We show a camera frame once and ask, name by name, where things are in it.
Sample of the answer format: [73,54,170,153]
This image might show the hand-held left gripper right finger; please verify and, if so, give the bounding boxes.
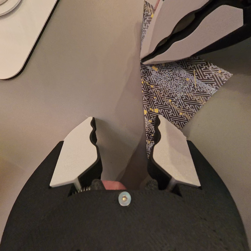
[147,115,202,190]

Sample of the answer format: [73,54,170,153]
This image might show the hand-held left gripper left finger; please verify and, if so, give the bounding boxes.
[50,117,103,190]

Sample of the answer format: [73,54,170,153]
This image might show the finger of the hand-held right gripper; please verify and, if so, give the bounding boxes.
[145,4,244,65]
[141,0,212,59]

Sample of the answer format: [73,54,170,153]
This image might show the patterned origami paper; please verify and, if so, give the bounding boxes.
[140,0,234,159]

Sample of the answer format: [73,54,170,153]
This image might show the white rounded board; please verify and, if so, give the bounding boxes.
[0,0,59,80]

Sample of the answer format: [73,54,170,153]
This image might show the white round holder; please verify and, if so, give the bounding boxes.
[0,0,20,16]

